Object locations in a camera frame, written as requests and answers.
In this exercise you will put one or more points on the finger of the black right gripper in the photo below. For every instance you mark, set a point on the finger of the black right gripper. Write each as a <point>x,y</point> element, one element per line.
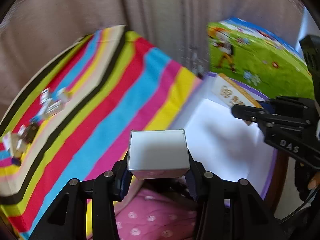
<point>288,105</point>
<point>253,114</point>

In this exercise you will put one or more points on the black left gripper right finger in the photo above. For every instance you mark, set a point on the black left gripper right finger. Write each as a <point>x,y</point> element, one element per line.
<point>227,209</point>

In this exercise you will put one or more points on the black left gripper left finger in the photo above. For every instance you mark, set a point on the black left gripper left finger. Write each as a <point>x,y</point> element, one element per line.
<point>66,217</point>

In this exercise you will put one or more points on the gold white long box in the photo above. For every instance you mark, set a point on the gold white long box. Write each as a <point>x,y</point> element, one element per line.
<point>231,93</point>

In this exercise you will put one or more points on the tall beige printed box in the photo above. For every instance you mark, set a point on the tall beige printed box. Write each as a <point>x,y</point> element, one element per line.
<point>17,146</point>

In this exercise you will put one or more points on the plain white box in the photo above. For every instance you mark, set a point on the plain white box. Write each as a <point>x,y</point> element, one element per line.
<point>158,154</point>

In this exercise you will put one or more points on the white TS logo box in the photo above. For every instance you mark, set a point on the white TS logo box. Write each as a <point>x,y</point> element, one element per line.
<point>50,108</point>

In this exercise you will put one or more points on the dark blue small box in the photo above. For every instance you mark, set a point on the dark blue small box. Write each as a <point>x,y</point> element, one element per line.
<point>16,161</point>

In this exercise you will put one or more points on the black gold-print box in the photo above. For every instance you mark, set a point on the black gold-print box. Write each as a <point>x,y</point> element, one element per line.
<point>30,132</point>

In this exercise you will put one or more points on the white pink-stained box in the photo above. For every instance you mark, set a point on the white pink-stained box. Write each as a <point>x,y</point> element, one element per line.
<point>6,140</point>

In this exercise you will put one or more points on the white red-blue medicine box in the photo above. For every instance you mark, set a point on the white red-blue medicine box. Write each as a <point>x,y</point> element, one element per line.
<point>21,130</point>
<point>45,95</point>

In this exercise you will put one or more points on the white barcode dragon box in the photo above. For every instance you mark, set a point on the white barcode dragon box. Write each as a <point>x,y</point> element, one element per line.
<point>63,95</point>

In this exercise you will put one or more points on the person's right hand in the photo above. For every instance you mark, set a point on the person's right hand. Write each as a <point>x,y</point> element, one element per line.
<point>314,182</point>

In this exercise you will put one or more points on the green cartoon play mat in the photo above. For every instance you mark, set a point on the green cartoon play mat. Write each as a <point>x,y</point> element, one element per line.
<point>256,57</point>

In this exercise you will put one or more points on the white purple-trimmed storage box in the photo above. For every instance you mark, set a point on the white purple-trimmed storage box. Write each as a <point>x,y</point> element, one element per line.
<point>226,146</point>

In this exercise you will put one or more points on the pink polka-dot cushion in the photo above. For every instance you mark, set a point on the pink polka-dot cushion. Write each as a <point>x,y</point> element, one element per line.
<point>150,215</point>

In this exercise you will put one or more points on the colourful striped cloth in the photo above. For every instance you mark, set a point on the colourful striped cloth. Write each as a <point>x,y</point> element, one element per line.
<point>119,82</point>

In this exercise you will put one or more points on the beige velvet sofa backrest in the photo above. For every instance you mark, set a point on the beige velvet sofa backrest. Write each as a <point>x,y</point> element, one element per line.
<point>35,31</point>

